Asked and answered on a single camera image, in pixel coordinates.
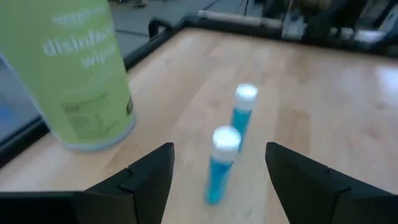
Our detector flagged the small blue mouthwash bottle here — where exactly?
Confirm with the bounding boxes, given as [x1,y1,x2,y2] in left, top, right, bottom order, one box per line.
[204,125,243,205]
[230,83,259,153]

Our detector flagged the black aluminium table frame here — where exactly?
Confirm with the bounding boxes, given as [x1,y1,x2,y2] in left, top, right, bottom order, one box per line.
[0,14,398,169]

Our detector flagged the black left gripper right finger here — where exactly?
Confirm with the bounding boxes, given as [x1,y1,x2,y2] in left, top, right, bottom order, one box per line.
[266,142,398,224]

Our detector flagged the green disinfecting wipes canister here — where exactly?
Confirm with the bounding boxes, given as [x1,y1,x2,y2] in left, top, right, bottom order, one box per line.
[0,0,137,153]

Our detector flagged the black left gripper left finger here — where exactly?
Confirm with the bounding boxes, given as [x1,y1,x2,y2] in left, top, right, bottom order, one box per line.
[0,142,175,224]

